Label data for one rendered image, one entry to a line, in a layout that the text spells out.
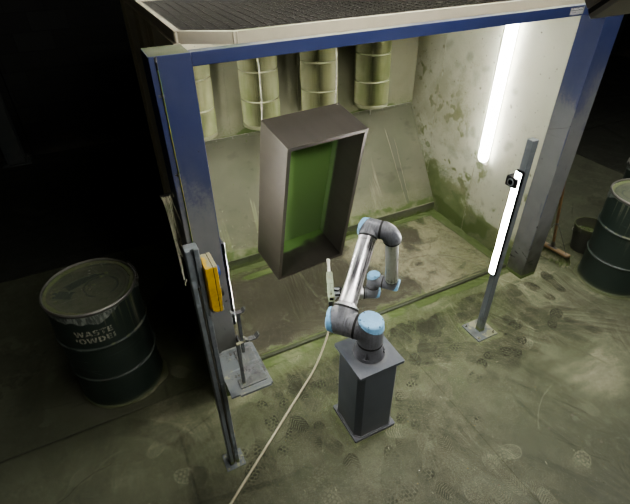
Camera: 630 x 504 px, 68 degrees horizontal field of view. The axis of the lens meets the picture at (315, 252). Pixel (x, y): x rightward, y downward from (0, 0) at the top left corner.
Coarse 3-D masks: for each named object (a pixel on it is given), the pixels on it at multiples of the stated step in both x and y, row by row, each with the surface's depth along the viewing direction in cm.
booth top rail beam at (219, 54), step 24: (408, 24) 241; (432, 24) 244; (456, 24) 251; (480, 24) 258; (504, 24) 266; (216, 48) 202; (240, 48) 206; (264, 48) 211; (288, 48) 216; (312, 48) 221
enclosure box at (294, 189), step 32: (288, 128) 290; (320, 128) 293; (352, 128) 297; (288, 160) 280; (320, 160) 347; (352, 160) 327; (288, 192) 352; (320, 192) 372; (352, 192) 336; (288, 224) 378; (320, 224) 400; (288, 256) 378; (320, 256) 382
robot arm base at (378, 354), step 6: (354, 348) 274; (360, 348) 268; (378, 348) 266; (384, 348) 275; (354, 354) 274; (360, 354) 269; (366, 354) 268; (372, 354) 267; (378, 354) 268; (384, 354) 273; (360, 360) 270; (366, 360) 269; (372, 360) 268; (378, 360) 269
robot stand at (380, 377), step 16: (384, 336) 287; (352, 352) 277; (352, 368) 267; (368, 368) 267; (384, 368) 267; (352, 384) 277; (368, 384) 270; (384, 384) 278; (352, 400) 285; (368, 400) 279; (384, 400) 288; (352, 416) 293; (368, 416) 290; (384, 416) 300; (352, 432) 302; (368, 432) 301
